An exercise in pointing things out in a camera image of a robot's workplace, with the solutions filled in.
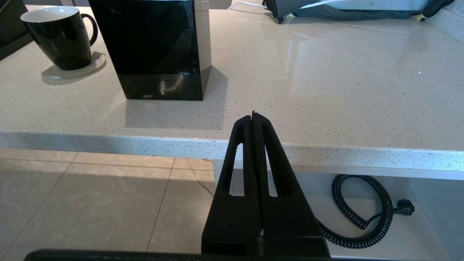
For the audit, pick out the black tissue box white lid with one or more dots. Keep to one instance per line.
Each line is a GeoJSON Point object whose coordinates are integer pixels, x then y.
{"type": "Point", "coordinates": [152, 47]}

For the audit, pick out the black serving tray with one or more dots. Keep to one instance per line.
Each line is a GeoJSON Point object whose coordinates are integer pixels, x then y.
{"type": "Point", "coordinates": [16, 49]}

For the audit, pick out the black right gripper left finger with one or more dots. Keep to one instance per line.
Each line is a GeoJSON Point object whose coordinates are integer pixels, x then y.
{"type": "Point", "coordinates": [232, 224]}

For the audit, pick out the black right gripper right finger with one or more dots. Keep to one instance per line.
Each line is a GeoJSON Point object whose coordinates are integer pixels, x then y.
{"type": "Point", "coordinates": [290, 224]}

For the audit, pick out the silver microwave oven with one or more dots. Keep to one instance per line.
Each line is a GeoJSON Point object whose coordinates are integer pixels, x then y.
{"type": "Point", "coordinates": [380, 4]}

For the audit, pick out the black mug white inside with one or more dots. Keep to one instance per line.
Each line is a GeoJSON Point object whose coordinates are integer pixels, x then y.
{"type": "Point", "coordinates": [58, 40]}

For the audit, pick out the black organizer box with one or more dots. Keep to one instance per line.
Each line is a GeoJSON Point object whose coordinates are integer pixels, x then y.
{"type": "Point", "coordinates": [11, 21]}

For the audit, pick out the round white coaster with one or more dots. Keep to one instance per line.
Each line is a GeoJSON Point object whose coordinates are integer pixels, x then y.
{"type": "Point", "coordinates": [92, 65]}

